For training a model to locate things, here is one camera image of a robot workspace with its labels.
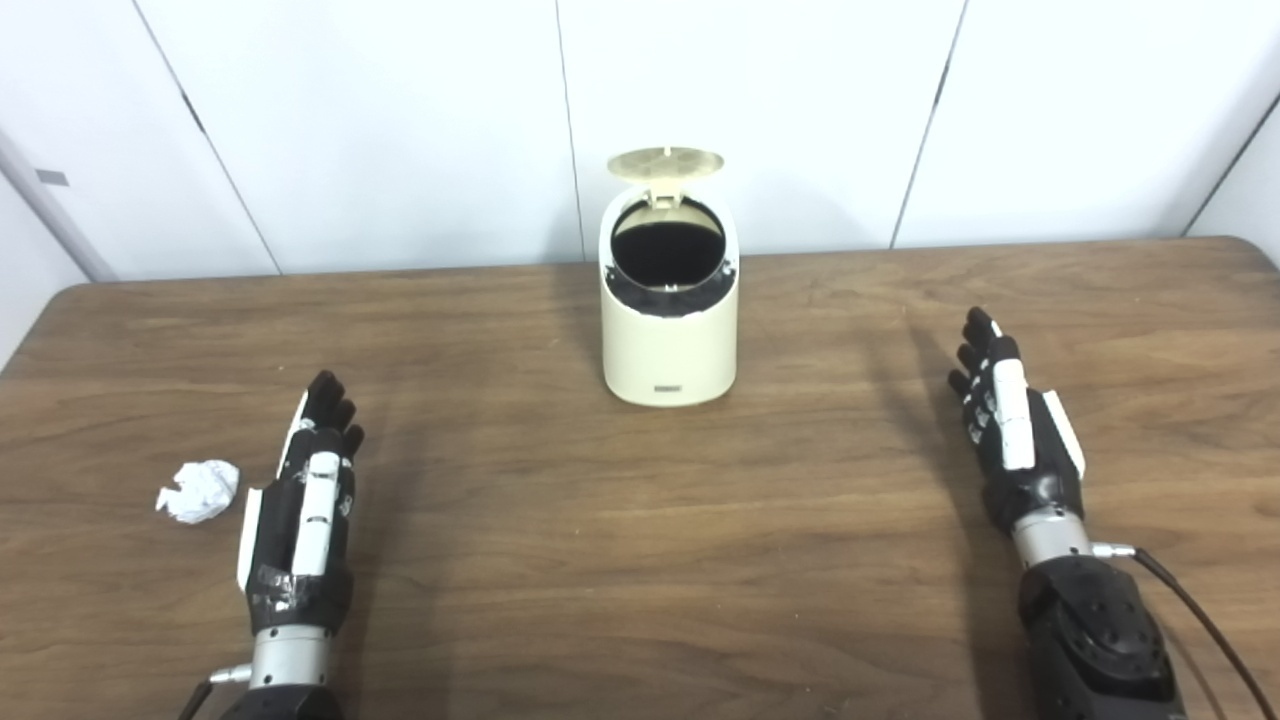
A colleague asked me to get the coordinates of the cream-colored bin body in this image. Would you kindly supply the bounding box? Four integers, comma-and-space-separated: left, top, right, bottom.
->
598, 195, 742, 408

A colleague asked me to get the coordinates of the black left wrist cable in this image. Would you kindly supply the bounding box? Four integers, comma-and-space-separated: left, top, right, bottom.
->
178, 664, 253, 720

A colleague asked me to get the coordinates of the cream round bin lid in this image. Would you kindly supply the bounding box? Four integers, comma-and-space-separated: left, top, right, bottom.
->
607, 147, 727, 211

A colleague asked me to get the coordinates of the white paper ball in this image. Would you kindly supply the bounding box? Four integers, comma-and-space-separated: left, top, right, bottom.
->
155, 459, 241, 524

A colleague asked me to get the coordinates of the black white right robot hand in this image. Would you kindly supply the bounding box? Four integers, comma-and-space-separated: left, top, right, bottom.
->
947, 306, 1087, 536

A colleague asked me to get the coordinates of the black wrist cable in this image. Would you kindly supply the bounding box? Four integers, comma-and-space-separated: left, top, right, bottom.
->
178, 664, 253, 720
1090, 542, 1280, 720

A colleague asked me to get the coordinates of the gray wall corner strip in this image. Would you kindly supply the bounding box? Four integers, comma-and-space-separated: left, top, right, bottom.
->
0, 130, 119, 283

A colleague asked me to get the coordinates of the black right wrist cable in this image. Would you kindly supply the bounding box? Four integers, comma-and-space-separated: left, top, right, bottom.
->
1090, 542, 1280, 720

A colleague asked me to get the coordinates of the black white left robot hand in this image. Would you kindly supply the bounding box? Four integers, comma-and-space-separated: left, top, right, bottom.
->
236, 370, 366, 636

